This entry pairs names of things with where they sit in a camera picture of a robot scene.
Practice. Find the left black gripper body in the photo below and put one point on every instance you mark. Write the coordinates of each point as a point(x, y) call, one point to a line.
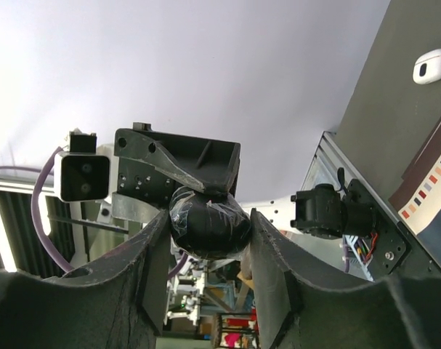
point(144, 183)

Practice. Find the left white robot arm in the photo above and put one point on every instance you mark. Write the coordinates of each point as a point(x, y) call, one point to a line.
point(355, 219)

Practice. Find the colourful patchwork placemat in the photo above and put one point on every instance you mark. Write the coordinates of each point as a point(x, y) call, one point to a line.
point(418, 198)

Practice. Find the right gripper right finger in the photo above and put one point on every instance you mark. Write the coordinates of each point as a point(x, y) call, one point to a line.
point(303, 302)

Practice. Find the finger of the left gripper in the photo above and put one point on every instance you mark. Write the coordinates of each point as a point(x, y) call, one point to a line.
point(175, 156)

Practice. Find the white charging case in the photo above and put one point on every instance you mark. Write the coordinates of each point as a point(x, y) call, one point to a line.
point(427, 68)

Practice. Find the left aluminium frame post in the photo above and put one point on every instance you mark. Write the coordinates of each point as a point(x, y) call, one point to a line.
point(328, 166)

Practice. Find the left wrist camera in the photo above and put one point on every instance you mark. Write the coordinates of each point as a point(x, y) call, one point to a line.
point(80, 174)

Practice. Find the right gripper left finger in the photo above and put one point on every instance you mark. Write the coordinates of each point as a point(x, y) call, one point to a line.
point(115, 301)

